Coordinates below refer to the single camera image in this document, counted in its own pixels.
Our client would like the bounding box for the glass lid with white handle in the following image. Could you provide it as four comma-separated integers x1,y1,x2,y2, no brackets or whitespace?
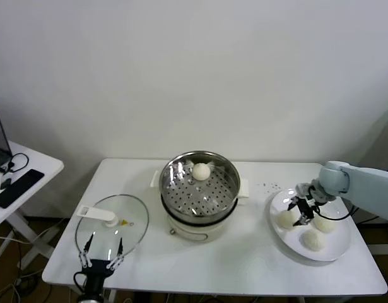
75,194,150,262

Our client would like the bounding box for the black wall cable with plug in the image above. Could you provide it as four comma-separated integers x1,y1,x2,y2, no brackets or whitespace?
351,206,385,225

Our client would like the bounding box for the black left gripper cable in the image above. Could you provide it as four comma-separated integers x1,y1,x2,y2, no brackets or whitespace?
73,271,87,288

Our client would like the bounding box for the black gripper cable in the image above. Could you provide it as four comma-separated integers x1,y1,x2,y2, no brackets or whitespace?
73,271,87,288
313,203,355,221

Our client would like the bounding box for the perforated steel steamer basket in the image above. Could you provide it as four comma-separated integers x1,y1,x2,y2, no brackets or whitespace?
158,150,242,223

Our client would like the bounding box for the white electric pot base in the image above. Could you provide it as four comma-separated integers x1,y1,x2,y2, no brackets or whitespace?
151,169,251,243

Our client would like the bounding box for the white side table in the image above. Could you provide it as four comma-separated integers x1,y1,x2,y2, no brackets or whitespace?
0,138,66,269

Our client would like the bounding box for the white round plate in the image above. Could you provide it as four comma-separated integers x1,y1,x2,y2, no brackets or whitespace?
269,188,352,262

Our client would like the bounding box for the black looped cable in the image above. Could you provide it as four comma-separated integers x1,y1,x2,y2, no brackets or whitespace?
0,152,31,174

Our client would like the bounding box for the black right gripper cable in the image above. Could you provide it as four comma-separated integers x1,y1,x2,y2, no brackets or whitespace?
313,203,355,221

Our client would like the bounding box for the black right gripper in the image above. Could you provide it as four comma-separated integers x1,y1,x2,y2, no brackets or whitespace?
286,196,316,227

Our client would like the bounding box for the flat black phone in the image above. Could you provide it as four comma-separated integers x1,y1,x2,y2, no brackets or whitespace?
0,169,45,209

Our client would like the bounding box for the white floor cable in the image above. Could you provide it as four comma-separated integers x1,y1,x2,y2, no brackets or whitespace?
0,217,67,246

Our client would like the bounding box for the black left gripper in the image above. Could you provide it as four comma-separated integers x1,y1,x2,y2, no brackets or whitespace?
78,233,125,293

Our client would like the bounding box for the white steamed baozi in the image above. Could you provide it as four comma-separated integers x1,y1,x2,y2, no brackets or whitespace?
313,214,336,234
277,210,300,229
300,229,326,252
192,163,211,182

